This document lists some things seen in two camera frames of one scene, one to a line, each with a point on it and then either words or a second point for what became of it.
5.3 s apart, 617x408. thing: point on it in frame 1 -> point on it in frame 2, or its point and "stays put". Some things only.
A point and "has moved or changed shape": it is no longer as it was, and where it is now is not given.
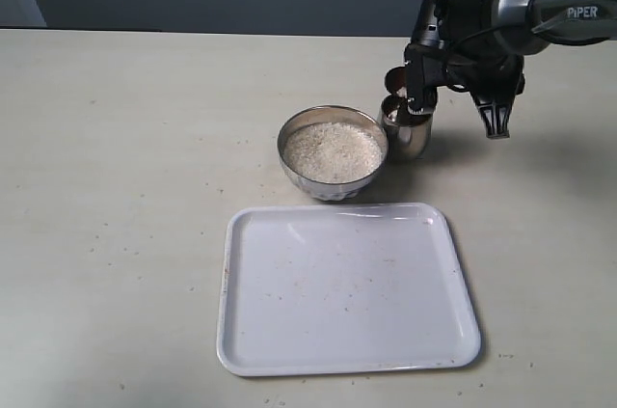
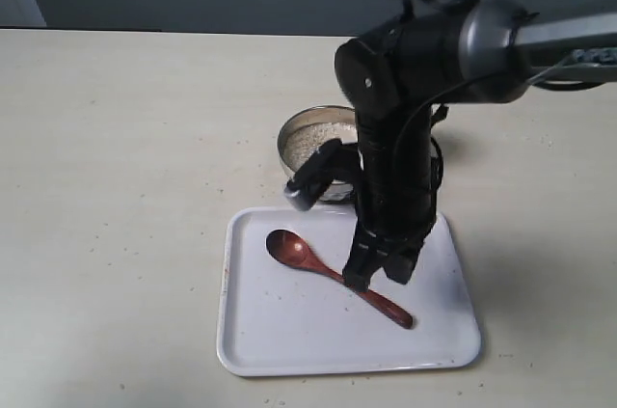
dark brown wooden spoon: x=395 y=79 has moved or changed shape
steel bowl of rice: x=329 y=151 stays put
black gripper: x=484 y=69 -> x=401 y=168
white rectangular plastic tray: x=313 y=288 stays put
